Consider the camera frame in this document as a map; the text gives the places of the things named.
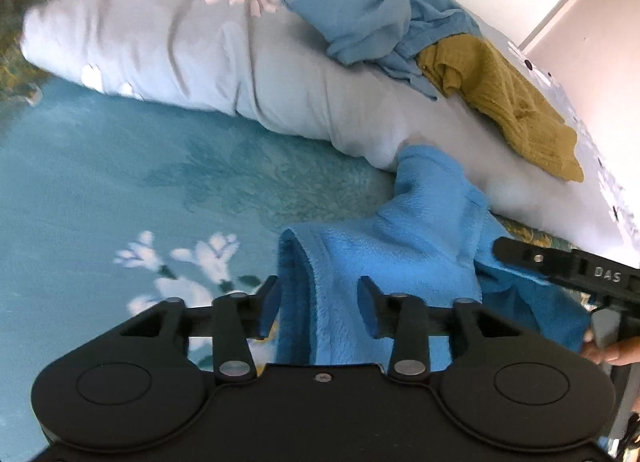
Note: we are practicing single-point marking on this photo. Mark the blue fleece garment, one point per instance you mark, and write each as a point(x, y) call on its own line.
point(432, 240)

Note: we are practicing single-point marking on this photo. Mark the mustard yellow knit garment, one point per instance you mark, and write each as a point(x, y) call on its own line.
point(472, 68)

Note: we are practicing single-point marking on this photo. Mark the teal floral bed blanket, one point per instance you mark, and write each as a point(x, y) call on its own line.
point(110, 204)

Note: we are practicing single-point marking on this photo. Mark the light grey floral quilt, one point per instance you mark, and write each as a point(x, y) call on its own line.
point(273, 68)

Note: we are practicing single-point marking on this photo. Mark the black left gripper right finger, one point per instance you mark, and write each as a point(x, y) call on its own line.
point(403, 319)

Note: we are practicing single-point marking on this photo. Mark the person's right hand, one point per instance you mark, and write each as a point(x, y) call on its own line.
point(618, 355)

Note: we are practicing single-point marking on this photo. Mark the light blue crumpled garment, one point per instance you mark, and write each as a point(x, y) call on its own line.
point(387, 33)

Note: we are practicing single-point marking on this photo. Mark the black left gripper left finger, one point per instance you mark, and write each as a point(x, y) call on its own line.
point(238, 317)

